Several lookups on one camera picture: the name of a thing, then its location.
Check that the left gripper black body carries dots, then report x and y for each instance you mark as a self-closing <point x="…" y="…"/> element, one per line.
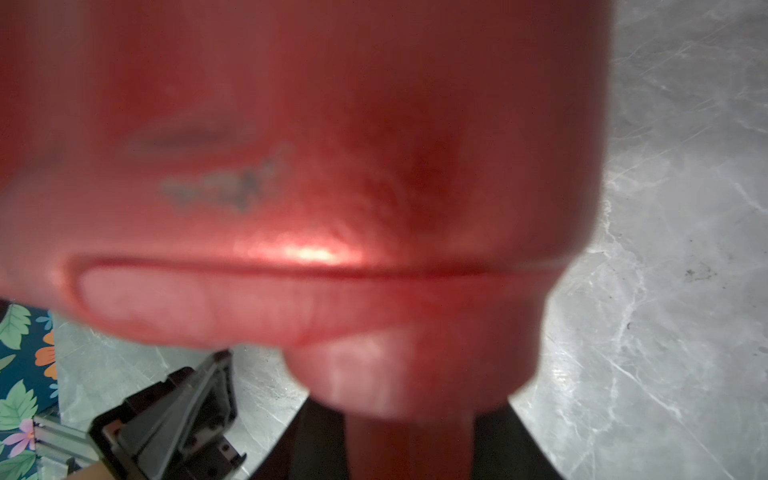
<point x="173" y="429"/>

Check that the red hard-shell suitcase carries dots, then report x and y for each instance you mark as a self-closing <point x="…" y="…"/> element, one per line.
<point x="386" y="191"/>

